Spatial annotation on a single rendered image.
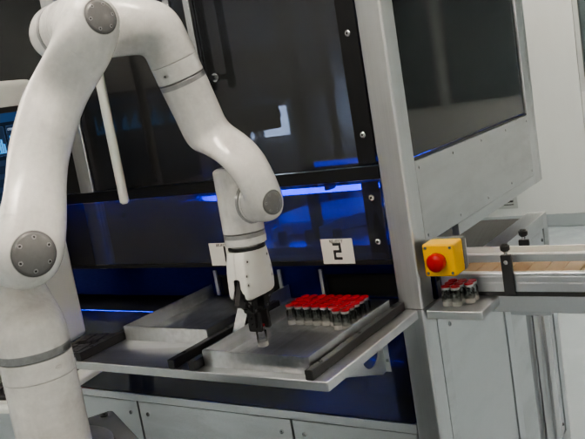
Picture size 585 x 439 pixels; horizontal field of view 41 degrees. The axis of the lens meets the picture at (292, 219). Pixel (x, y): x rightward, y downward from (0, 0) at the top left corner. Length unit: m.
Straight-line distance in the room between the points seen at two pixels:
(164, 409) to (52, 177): 1.18
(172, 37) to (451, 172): 0.81
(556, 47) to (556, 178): 0.99
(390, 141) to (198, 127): 0.44
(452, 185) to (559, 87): 4.42
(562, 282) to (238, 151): 0.75
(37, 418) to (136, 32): 0.67
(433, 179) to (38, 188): 0.92
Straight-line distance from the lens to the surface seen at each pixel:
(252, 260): 1.54
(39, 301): 1.38
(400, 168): 1.69
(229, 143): 1.46
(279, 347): 1.66
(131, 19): 1.44
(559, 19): 6.30
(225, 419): 2.21
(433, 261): 1.67
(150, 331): 1.88
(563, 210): 6.46
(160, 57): 1.45
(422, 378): 1.82
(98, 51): 1.32
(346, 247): 1.80
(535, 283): 1.77
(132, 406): 2.44
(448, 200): 1.91
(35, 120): 1.33
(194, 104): 1.46
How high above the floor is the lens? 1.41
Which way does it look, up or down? 10 degrees down
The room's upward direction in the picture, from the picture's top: 10 degrees counter-clockwise
